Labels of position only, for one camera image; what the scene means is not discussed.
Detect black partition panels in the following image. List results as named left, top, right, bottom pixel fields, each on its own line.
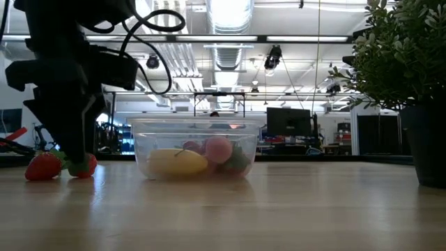
left=357, top=113, right=410, bottom=156

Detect long horizontal ceiling rail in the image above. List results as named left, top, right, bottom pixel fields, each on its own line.
left=104, top=91, right=353, bottom=97

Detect black aluminium table frame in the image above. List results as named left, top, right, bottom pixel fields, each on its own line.
left=0, top=151, right=415, bottom=169

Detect person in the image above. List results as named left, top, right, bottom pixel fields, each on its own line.
left=208, top=111, right=233, bottom=129

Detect red toy cherry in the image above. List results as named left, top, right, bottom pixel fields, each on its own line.
left=174, top=139, right=203, bottom=157

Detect green plant in black pot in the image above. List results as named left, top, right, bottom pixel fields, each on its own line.
left=327, top=0, right=446, bottom=190

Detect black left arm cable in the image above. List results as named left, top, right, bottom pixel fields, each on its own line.
left=79, top=8, right=187, bottom=96

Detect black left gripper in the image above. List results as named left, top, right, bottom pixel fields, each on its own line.
left=5, top=45, right=139, bottom=165

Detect red toy strawberry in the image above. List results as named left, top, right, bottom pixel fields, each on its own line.
left=24, top=149, right=70, bottom=182
left=67, top=152, right=99, bottom=179
left=217, top=143, right=252, bottom=178

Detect long ceiling light bar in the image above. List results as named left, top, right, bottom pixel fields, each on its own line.
left=0, top=33, right=358, bottom=45

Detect dark wall picture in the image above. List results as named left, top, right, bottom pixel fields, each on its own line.
left=0, top=108, right=24, bottom=134

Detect black ceiling lamp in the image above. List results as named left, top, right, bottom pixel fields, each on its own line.
left=263, top=44, right=283, bottom=70
left=145, top=54, right=160, bottom=70

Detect small black background frame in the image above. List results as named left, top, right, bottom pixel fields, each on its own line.
left=193, top=91, right=247, bottom=118

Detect yellow toy banana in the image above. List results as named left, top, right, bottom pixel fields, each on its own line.
left=148, top=148, right=210, bottom=177

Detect black monitor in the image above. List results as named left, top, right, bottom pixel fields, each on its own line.
left=266, top=107, right=313, bottom=137

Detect clear plastic tupperware container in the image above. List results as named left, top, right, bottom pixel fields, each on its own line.
left=127, top=117, right=261, bottom=181

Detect silver ceiling air duct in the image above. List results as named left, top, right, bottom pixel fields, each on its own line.
left=205, top=0, right=255, bottom=112

